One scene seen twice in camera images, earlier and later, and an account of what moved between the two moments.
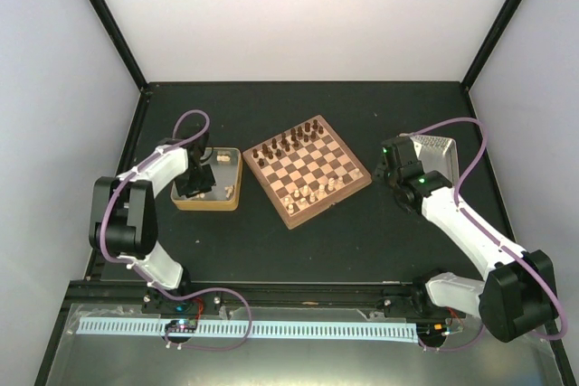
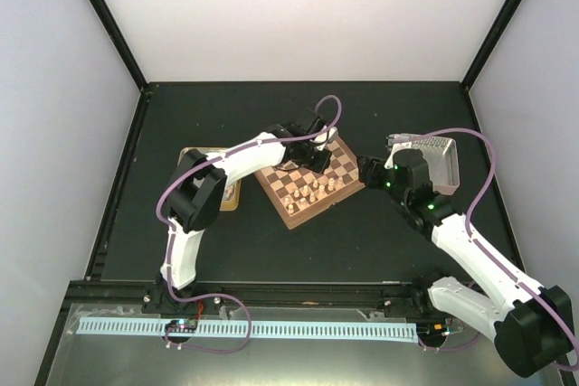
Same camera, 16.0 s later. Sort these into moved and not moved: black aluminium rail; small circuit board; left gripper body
Moved: left gripper body
Not moved: black aluminium rail; small circuit board
